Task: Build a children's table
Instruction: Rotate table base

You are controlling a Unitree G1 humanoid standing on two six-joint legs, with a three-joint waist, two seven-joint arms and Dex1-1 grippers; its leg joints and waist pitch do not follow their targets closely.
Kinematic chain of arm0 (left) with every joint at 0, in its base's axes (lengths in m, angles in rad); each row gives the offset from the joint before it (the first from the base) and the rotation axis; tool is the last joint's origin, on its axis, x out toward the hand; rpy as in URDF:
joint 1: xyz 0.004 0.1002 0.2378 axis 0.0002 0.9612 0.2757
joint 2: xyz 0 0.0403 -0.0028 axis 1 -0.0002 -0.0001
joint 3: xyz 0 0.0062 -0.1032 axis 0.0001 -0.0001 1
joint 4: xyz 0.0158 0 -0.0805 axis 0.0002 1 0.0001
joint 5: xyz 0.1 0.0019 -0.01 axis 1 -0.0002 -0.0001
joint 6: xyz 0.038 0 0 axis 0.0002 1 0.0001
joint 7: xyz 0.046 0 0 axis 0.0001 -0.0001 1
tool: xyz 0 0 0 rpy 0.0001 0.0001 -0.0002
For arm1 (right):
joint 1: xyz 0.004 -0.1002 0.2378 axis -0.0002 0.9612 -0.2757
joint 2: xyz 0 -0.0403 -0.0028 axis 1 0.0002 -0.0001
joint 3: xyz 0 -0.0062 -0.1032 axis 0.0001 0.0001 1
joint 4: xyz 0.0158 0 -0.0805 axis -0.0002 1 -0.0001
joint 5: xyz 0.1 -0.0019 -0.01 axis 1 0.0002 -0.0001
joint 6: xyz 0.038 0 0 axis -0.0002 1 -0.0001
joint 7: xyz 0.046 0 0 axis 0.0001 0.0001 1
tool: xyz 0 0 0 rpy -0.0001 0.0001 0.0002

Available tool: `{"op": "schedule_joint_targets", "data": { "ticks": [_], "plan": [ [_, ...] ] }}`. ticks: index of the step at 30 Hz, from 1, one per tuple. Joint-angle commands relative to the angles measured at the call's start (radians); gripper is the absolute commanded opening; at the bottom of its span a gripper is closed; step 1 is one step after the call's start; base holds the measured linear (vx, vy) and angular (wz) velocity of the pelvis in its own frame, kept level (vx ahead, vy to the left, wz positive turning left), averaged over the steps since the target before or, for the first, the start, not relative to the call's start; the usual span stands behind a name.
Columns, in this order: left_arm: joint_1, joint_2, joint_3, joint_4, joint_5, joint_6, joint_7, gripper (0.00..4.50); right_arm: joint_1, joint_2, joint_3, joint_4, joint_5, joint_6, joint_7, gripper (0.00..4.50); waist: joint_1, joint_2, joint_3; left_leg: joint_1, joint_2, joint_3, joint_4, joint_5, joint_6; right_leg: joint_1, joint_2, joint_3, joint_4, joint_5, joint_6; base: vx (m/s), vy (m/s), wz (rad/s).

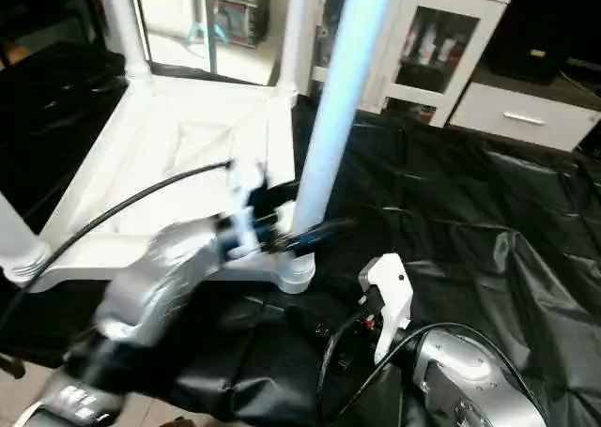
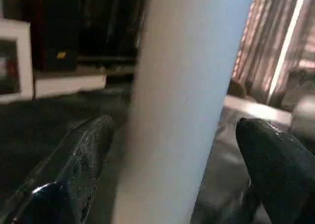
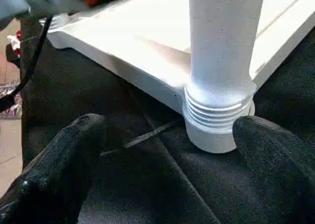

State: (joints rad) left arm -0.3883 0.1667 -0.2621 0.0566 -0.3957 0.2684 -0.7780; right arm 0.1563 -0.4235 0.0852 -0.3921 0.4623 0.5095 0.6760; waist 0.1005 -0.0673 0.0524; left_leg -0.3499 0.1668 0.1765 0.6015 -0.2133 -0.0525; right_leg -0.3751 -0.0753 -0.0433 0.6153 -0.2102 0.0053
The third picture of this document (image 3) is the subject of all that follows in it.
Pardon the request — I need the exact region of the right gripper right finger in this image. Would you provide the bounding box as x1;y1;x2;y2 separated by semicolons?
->
232;116;315;224

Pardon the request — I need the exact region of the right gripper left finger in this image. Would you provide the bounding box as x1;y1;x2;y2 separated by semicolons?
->
0;113;106;224

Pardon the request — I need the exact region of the white plastic table leg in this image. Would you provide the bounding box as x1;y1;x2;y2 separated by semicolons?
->
182;0;267;154

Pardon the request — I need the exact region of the white plastic table top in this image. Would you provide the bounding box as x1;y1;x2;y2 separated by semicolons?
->
40;0;315;117

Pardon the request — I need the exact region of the black mat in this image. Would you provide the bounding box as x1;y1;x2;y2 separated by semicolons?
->
19;18;315;224

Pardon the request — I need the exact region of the red black patterned shoe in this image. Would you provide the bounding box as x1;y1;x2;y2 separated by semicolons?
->
0;31;23;119

